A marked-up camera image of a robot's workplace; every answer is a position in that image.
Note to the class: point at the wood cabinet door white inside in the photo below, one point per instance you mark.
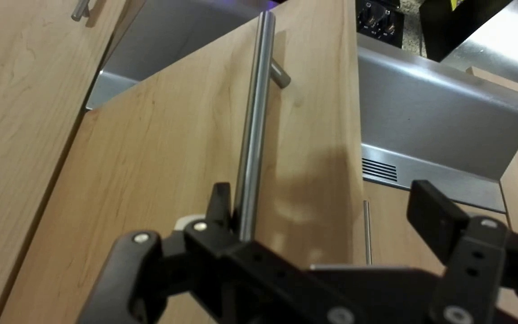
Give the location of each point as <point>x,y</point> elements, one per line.
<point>151,181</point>

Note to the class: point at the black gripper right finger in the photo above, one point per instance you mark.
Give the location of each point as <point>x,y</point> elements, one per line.
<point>468,271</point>

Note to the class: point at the wide light wood cabinet door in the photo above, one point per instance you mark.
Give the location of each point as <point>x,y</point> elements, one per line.
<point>391,240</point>

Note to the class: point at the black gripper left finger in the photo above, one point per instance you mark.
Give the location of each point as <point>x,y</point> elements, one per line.
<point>252,271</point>

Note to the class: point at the stainless steel range hood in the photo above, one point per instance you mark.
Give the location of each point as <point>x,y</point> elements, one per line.
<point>439,120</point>

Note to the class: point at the black microwave stainless top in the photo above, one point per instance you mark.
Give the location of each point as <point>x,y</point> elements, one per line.
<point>511,48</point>

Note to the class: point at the narrow long wood cabinet door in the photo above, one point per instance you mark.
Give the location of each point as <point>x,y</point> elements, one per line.
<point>18,120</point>

